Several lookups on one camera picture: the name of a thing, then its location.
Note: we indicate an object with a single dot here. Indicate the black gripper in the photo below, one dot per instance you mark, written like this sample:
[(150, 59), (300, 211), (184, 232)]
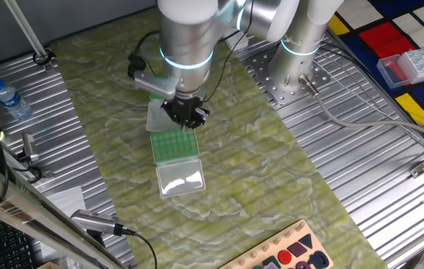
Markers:
[(183, 107)]

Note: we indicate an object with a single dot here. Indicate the green rack pipette tip box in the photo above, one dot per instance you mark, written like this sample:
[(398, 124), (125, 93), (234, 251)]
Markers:
[(179, 179), (155, 119)]

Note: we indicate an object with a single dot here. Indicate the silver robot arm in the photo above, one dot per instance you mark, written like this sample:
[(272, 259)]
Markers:
[(185, 41)]

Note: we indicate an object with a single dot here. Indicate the white pipette tip box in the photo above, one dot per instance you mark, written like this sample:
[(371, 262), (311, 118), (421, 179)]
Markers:
[(419, 67)]

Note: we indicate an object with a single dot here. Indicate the green marble pattern mat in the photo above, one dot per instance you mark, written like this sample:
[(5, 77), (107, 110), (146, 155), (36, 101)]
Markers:
[(241, 168)]

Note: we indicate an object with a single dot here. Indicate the white paper sheet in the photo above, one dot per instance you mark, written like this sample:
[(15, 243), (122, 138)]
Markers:
[(67, 201)]

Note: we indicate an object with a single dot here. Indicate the wooden shape sorter board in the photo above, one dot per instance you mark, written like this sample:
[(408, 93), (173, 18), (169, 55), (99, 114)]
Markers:
[(301, 233)]

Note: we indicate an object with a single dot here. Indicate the dark teal block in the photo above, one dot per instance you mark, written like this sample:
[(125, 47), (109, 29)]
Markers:
[(271, 260)]

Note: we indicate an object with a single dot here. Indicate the red circle block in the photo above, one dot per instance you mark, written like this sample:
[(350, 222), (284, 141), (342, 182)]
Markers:
[(285, 256)]

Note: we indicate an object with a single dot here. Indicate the navy triangle block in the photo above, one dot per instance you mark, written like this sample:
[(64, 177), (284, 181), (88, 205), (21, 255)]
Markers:
[(307, 240)]

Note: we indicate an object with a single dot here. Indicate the purple square block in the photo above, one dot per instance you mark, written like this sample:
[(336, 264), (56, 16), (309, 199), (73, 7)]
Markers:
[(297, 249)]

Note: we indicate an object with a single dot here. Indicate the lilac block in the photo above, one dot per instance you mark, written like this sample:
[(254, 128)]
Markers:
[(271, 267)]

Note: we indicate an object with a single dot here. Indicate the clear water bottle blue cap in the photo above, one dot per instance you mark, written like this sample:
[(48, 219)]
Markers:
[(11, 101)]

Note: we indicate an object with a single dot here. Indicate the purple round block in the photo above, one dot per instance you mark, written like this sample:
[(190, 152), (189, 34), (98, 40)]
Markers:
[(303, 266)]

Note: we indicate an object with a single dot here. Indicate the navy rounded block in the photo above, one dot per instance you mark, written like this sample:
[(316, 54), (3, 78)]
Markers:
[(312, 261)]

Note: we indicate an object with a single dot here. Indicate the aluminium pole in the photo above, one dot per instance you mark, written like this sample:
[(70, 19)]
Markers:
[(25, 28)]

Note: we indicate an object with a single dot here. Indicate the small tan cardboard box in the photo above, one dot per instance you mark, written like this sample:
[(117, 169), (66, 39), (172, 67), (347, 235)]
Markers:
[(49, 266)]

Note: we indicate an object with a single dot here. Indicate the colourful Mondrian pattern cloth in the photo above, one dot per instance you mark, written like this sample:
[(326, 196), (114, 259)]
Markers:
[(380, 41)]

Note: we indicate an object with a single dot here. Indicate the black keyboard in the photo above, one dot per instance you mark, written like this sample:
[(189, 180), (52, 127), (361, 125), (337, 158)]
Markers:
[(6, 246)]

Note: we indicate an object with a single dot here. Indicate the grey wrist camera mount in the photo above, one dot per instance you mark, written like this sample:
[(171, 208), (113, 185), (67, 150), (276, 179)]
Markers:
[(155, 85)]

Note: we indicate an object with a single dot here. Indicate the silver perforated base plate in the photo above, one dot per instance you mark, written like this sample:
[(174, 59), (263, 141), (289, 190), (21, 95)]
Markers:
[(290, 97)]

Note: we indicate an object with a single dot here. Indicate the silver camera with black mount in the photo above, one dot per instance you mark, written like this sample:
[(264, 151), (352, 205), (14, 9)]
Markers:
[(92, 221)]

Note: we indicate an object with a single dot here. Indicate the small silver camera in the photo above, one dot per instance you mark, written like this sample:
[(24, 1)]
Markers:
[(29, 145)]

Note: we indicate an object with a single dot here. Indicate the aluminium frame beam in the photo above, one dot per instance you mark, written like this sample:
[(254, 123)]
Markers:
[(17, 201)]

